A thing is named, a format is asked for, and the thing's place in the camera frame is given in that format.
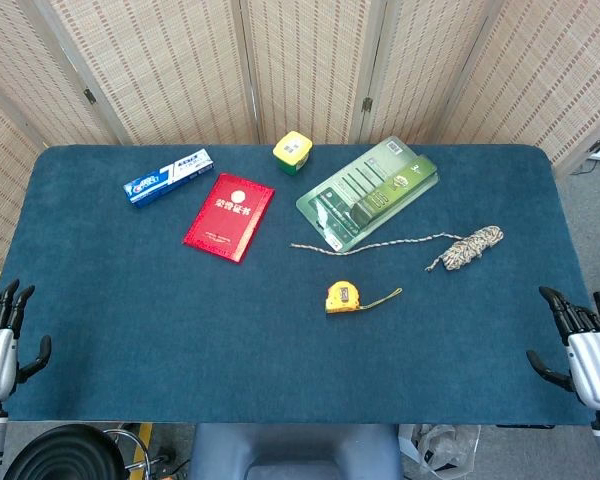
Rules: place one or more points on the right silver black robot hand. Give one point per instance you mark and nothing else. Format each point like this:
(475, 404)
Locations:
(597, 367)

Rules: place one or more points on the yellow tape measure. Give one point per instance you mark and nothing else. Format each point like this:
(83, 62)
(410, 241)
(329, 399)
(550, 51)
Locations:
(341, 299)

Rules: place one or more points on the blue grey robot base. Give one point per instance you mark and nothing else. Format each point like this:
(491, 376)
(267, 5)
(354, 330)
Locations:
(295, 452)

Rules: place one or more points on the black round stool seat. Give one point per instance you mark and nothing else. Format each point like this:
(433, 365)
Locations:
(65, 457)

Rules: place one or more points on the clear plastic bag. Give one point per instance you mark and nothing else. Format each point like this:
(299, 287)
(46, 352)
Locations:
(445, 450)

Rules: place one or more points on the dark blue table cloth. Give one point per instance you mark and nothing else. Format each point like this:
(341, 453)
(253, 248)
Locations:
(230, 340)

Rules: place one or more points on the blue white toothpaste box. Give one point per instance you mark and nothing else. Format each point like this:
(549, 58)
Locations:
(167, 178)

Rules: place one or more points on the red certificate booklet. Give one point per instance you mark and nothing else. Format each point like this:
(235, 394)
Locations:
(229, 217)

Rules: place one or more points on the green blister card package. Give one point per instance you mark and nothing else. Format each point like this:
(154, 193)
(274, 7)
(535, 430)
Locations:
(350, 200)

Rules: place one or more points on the woven bamboo folding screen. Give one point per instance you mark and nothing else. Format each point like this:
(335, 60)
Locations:
(180, 65)

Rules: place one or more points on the yellow green square container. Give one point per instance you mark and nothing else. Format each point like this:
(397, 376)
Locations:
(292, 152)

